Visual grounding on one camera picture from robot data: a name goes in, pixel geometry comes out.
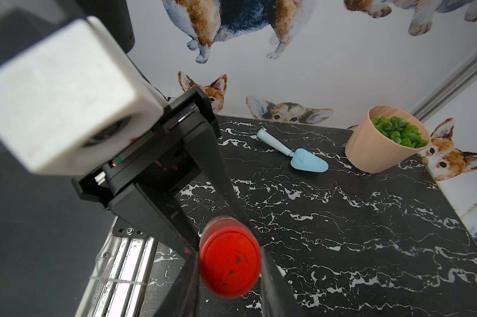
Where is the red paint jar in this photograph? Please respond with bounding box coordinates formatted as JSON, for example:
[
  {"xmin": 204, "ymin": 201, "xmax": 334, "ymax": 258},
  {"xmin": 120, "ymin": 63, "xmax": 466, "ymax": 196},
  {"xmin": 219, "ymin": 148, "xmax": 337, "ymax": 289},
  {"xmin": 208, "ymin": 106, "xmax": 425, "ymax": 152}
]
[{"xmin": 202, "ymin": 215, "xmax": 241, "ymax": 238}]

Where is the light blue garden trowel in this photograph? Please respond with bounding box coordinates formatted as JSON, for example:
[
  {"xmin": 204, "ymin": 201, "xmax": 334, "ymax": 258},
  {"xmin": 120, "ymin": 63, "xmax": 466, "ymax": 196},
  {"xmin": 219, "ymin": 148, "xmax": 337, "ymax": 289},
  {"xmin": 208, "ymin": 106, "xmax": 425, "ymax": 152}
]
[{"xmin": 256, "ymin": 129, "xmax": 328, "ymax": 173}]

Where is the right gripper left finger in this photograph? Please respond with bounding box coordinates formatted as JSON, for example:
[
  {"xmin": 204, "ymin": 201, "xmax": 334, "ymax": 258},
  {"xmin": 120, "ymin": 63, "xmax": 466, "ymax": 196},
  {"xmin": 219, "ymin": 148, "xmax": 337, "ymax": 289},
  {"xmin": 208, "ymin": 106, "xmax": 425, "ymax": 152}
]
[{"xmin": 154, "ymin": 253, "xmax": 200, "ymax": 317}]

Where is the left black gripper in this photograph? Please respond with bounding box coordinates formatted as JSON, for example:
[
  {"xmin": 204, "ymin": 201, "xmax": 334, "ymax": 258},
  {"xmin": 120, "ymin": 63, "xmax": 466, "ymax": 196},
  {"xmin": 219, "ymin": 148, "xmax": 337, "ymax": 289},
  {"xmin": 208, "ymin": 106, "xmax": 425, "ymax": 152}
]
[{"xmin": 72, "ymin": 87, "xmax": 254, "ymax": 260}]

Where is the beige pot with green plant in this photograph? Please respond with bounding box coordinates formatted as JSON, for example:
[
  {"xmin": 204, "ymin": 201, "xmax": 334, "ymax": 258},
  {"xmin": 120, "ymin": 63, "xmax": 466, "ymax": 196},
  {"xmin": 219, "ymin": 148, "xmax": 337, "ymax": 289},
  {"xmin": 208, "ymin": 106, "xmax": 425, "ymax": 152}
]
[{"xmin": 345, "ymin": 105, "xmax": 430, "ymax": 174}]

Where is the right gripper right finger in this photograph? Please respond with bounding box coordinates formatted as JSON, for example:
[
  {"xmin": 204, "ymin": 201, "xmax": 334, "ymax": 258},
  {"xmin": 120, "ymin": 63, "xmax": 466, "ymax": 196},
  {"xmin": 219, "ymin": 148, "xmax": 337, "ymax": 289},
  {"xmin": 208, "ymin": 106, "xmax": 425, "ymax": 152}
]
[{"xmin": 260, "ymin": 247, "xmax": 306, "ymax": 317}]

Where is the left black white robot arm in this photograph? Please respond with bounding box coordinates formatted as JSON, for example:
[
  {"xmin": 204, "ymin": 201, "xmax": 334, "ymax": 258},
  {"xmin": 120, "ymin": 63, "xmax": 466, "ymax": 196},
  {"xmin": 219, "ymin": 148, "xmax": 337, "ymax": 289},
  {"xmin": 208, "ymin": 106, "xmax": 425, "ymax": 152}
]
[{"xmin": 60, "ymin": 16, "xmax": 249, "ymax": 258}]

